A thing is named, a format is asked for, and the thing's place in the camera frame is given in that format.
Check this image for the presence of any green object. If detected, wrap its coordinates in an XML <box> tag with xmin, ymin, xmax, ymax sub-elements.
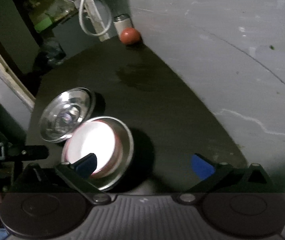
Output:
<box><xmin>34</xmin><ymin>17</ymin><xmax>53</xmax><ymax>33</ymax></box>

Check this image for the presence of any red tomato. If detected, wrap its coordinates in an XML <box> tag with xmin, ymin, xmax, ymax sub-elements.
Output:
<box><xmin>120</xmin><ymin>28</ymin><xmax>141</xmax><ymax>45</ymax></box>

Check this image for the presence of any white cable loop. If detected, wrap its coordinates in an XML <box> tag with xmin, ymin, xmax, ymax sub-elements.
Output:
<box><xmin>78</xmin><ymin>0</ymin><xmax>113</xmax><ymax>37</ymax></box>

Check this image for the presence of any steel plate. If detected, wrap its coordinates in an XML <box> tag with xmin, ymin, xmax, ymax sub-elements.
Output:
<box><xmin>61</xmin><ymin>115</ymin><xmax>135</xmax><ymax>192</ymax></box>

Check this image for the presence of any white cylindrical can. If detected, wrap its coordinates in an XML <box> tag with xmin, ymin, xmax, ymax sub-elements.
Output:
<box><xmin>113</xmin><ymin>14</ymin><xmax>133</xmax><ymax>38</ymax></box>

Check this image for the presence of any white plate red rim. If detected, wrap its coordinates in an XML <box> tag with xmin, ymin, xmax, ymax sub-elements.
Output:
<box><xmin>62</xmin><ymin>120</ymin><xmax>123</xmax><ymax>179</ymax></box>

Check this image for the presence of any steel bowl with sticker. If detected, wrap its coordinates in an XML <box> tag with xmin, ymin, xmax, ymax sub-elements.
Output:
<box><xmin>39</xmin><ymin>87</ymin><xmax>96</xmax><ymax>143</ymax></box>

